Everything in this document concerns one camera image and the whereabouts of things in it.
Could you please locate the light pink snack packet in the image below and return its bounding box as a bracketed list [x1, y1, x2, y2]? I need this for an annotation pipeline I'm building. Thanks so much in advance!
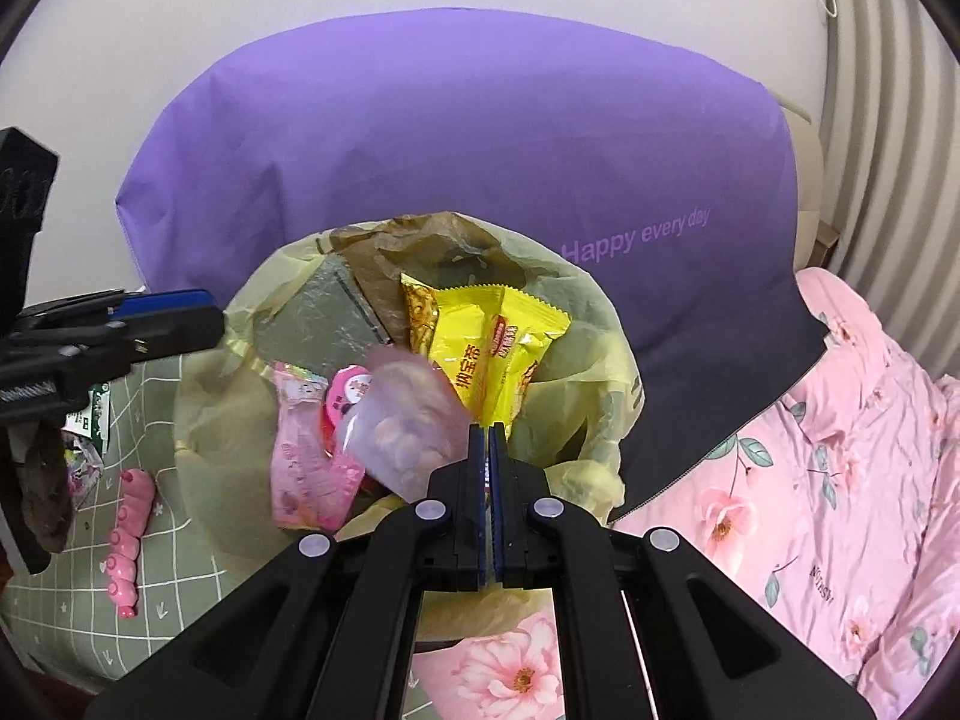
[271, 364, 365, 530]

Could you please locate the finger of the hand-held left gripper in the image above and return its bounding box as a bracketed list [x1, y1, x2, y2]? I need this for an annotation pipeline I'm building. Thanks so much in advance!
[22, 289, 212, 331]
[15, 307, 226, 376]

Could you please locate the yellow trash bag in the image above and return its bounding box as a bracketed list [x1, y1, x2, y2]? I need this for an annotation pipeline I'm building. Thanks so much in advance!
[174, 211, 646, 646]

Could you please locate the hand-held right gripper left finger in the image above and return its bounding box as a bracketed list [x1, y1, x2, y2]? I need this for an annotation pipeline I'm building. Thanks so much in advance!
[82, 424, 488, 720]

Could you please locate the pink round jelly cup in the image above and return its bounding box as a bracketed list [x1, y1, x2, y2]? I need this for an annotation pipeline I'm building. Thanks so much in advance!
[326, 366, 376, 432]

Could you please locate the grey striped curtain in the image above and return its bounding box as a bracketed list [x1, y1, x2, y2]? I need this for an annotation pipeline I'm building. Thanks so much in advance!
[817, 0, 960, 383]

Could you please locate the green checked tablecloth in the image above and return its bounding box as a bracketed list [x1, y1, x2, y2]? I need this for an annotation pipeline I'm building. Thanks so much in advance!
[0, 352, 421, 720]

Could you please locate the yellow snack packet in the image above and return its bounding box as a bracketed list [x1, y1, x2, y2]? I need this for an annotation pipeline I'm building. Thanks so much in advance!
[400, 274, 571, 440]

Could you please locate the pink floral blanket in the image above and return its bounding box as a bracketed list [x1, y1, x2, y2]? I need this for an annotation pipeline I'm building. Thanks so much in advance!
[412, 266, 960, 720]

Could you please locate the green and white wrapper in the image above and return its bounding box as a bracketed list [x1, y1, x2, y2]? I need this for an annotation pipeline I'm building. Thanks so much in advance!
[64, 381, 113, 455]

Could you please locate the clear plastic snack bag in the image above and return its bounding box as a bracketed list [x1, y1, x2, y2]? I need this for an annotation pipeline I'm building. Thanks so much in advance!
[334, 349, 470, 500]

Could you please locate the beige headboard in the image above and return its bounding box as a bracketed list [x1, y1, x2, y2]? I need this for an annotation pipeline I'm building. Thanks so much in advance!
[776, 86, 826, 271]

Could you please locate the brown plastic bag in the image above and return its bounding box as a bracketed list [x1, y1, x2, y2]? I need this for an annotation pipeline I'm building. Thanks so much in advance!
[330, 214, 505, 346]

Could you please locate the person's left hand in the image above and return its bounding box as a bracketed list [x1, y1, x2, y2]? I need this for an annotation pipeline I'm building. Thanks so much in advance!
[22, 420, 76, 552]

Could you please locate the purple pillow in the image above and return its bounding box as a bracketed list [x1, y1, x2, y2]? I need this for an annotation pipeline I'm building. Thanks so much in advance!
[115, 7, 830, 522]

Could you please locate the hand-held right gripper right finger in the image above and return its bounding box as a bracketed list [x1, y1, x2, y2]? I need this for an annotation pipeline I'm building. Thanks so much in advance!
[487, 424, 878, 720]

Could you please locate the pink caterpillar toy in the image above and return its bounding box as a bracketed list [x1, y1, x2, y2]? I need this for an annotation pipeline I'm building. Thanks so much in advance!
[105, 469, 156, 620]

